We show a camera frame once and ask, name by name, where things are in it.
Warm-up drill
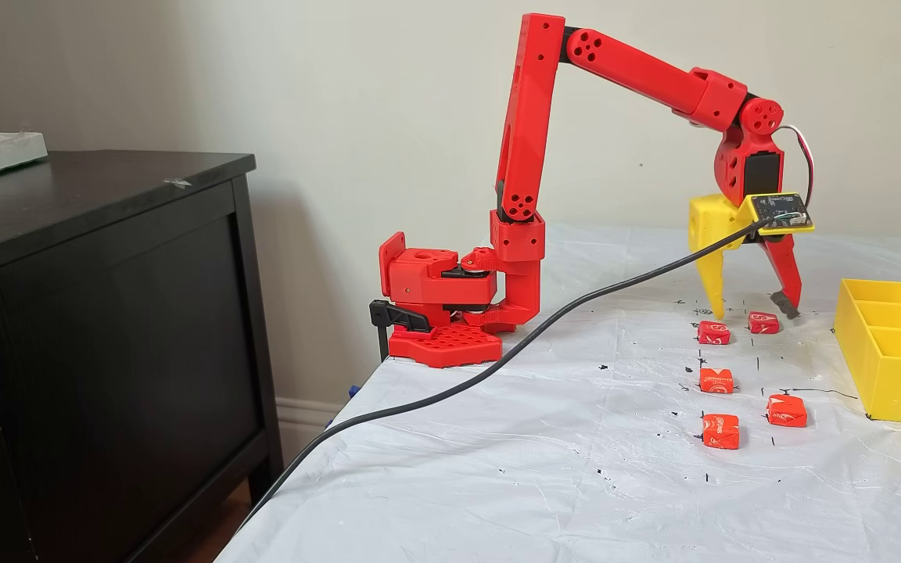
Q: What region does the white plastic table cover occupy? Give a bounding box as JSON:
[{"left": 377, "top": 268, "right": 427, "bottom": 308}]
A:
[{"left": 214, "top": 223, "right": 901, "bottom": 563}]

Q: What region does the black table clamp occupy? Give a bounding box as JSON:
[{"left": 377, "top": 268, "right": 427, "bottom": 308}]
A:
[{"left": 369, "top": 299, "right": 430, "bottom": 362}]

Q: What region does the black wooden dresser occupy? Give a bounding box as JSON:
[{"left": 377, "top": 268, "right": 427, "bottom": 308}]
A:
[{"left": 0, "top": 150, "right": 285, "bottom": 563}]

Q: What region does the black camera cable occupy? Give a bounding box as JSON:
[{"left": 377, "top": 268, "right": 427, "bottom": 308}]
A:
[{"left": 233, "top": 219, "right": 776, "bottom": 534}]

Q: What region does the white red black servo wire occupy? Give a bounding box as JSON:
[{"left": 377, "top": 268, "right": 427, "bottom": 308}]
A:
[{"left": 777, "top": 125, "right": 816, "bottom": 212}]

